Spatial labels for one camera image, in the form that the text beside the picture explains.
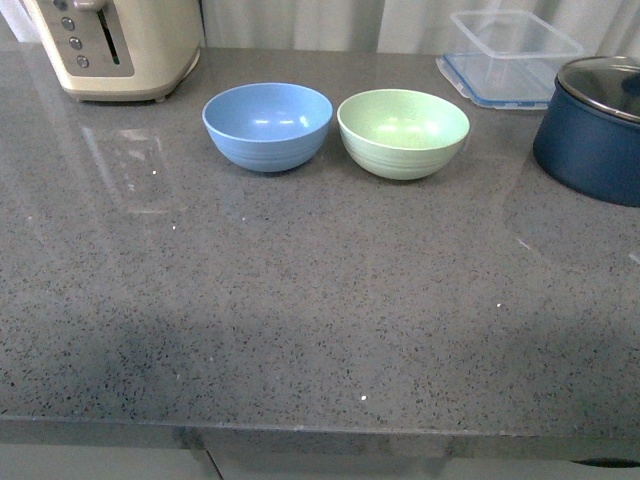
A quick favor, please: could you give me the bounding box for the blue bowl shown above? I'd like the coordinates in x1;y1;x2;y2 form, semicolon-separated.
201;82;333;173

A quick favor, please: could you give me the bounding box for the clear plastic container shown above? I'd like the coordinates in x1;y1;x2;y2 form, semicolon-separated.
450;9;584;60

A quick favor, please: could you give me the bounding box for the blue saucepan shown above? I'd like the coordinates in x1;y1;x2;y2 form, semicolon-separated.
533;83;639;207

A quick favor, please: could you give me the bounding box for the cream toaster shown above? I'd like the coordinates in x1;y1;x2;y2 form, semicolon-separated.
24;0;204;102

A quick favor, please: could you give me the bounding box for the blue-rimmed container lid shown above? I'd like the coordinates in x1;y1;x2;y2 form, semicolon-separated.
436;53;561;110

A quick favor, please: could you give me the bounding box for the green bowl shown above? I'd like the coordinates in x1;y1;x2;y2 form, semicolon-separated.
337;89;470;181

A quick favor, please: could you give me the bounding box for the glass pot lid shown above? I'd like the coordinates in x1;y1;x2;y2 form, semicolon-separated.
557;56;639;123

